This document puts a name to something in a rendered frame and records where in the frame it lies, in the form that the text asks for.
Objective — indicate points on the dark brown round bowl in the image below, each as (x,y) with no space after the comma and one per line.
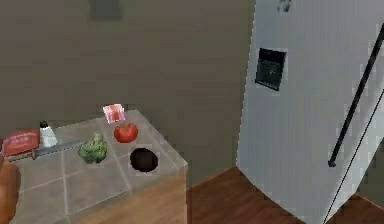
(143,160)

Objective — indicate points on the red tomato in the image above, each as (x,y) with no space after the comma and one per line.
(125,132)

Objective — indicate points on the black fridge dispenser panel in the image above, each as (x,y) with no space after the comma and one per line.
(270,68)

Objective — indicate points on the green lettuce head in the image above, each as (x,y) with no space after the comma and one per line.
(93,150)

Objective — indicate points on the grey fridge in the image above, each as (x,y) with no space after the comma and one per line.
(300,133)

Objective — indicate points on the tiled wooden kitchen counter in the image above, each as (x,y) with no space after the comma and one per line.
(100,186)

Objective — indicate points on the grey kitchen knife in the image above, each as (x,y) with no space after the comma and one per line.
(55,149)

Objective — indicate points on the white salt shaker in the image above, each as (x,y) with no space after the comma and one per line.
(47,135)

